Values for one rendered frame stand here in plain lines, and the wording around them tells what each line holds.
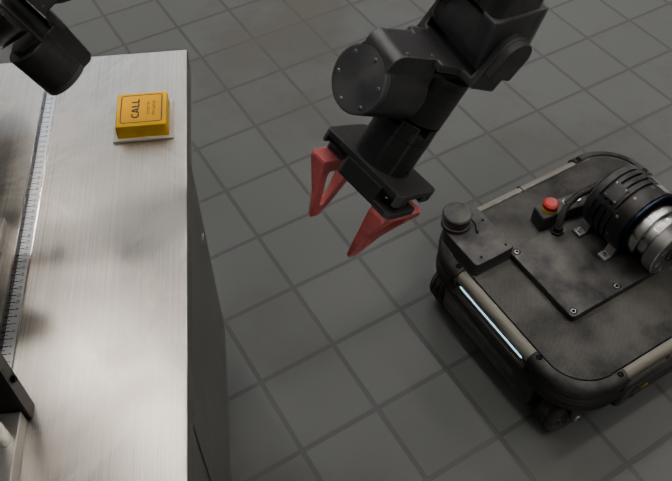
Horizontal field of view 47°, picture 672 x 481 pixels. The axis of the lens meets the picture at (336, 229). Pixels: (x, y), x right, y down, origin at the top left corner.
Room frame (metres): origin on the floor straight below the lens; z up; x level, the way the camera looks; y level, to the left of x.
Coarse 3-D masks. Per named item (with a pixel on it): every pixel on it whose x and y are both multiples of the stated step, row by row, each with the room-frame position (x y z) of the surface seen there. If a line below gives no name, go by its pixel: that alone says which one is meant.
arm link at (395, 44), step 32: (384, 32) 0.50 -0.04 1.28; (416, 32) 0.53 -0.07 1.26; (352, 64) 0.49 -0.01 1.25; (384, 64) 0.48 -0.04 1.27; (416, 64) 0.49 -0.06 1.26; (448, 64) 0.50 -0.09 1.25; (512, 64) 0.50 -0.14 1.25; (352, 96) 0.48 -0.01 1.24; (384, 96) 0.46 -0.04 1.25; (416, 96) 0.48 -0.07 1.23
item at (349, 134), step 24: (384, 120) 0.51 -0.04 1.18; (408, 120) 0.51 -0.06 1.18; (336, 144) 0.52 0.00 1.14; (360, 144) 0.51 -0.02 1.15; (384, 144) 0.50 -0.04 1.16; (408, 144) 0.49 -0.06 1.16; (384, 168) 0.49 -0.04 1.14; (408, 168) 0.49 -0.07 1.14; (384, 192) 0.47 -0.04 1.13; (408, 192) 0.47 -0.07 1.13; (432, 192) 0.49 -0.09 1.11
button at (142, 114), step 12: (120, 96) 0.84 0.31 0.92; (132, 96) 0.84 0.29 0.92; (144, 96) 0.84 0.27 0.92; (156, 96) 0.84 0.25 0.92; (120, 108) 0.82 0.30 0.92; (132, 108) 0.82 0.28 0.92; (144, 108) 0.82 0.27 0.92; (156, 108) 0.82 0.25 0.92; (168, 108) 0.83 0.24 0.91; (120, 120) 0.79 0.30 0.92; (132, 120) 0.79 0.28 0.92; (144, 120) 0.79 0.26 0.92; (156, 120) 0.79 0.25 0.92; (168, 120) 0.81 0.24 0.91; (120, 132) 0.78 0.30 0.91; (132, 132) 0.78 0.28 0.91; (144, 132) 0.78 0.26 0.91; (156, 132) 0.78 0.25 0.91; (168, 132) 0.79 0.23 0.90
